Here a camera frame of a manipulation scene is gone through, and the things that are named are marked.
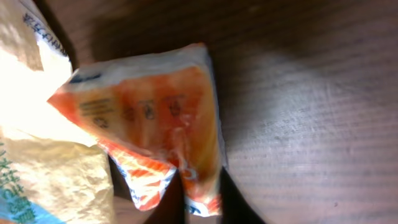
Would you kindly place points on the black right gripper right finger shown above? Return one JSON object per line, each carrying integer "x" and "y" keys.
{"x": 235, "y": 209}

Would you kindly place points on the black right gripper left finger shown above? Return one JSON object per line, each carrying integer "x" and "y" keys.
{"x": 171, "y": 209}

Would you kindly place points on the small orange candy box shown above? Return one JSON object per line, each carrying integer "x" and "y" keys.
{"x": 155, "y": 115}

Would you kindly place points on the yellow snack bag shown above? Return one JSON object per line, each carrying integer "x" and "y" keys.
{"x": 51, "y": 171}

